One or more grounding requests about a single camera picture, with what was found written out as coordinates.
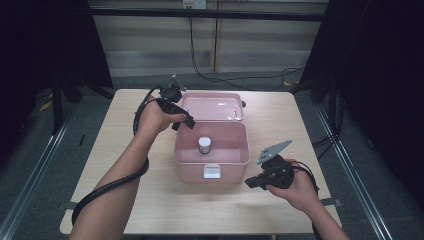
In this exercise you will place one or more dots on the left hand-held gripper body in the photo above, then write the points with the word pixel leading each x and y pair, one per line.
pixel 170 96

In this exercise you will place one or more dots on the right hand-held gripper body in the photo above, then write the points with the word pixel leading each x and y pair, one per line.
pixel 280 175

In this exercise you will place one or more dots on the small white-capped bottle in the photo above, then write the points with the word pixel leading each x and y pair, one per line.
pixel 204 142

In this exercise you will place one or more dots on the pink storage box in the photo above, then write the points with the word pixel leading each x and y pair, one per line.
pixel 213 163

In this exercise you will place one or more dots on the person's left hand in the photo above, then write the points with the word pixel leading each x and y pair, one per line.
pixel 153 120

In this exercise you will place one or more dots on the person's right hand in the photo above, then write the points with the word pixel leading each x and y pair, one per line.
pixel 301 193

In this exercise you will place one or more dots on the grey tape strip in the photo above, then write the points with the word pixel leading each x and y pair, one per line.
pixel 331 202
pixel 68 205

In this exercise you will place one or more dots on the black horizontal bar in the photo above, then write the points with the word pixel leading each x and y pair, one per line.
pixel 206 14

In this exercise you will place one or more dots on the black metal stand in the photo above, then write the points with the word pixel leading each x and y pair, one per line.
pixel 57 106

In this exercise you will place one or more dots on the yellow floor tape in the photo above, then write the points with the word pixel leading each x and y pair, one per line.
pixel 45 106

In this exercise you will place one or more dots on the dark curtain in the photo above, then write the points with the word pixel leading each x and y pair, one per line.
pixel 43 43
pixel 383 83

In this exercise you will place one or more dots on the metal floor rail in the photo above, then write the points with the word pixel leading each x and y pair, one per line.
pixel 353 173
pixel 30 186

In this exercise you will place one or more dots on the white wall socket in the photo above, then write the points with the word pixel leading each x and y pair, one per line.
pixel 194 4

